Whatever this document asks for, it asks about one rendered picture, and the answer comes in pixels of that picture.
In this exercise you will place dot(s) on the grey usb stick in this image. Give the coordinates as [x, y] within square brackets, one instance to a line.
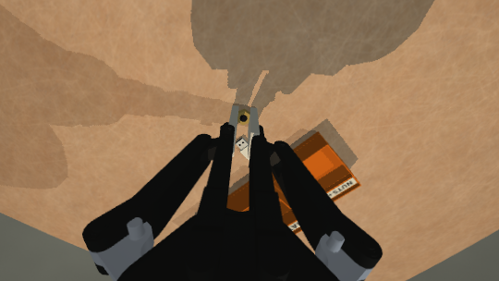
[243, 145]

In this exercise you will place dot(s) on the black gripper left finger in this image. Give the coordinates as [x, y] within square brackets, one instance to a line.
[122, 235]

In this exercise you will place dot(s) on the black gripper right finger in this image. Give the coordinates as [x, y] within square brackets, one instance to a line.
[346, 249]

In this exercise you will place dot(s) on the orange three-compartment bin rack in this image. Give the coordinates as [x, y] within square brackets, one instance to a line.
[324, 166]

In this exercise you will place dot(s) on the brass hex nut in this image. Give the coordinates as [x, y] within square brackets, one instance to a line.
[243, 117]

